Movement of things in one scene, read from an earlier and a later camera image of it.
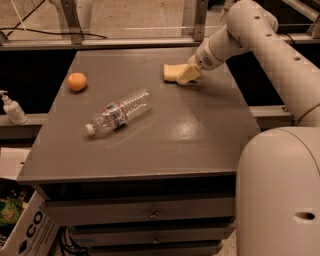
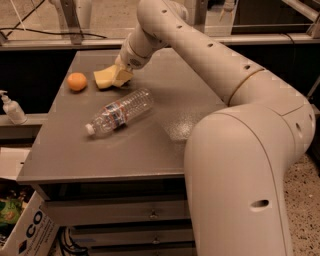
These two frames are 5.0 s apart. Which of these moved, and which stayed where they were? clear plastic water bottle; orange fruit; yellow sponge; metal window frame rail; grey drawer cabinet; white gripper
Moved: yellow sponge; white gripper
Stayed: grey drawer cabinet; clear plastic water bottle; metal window frame rail; orange fruit
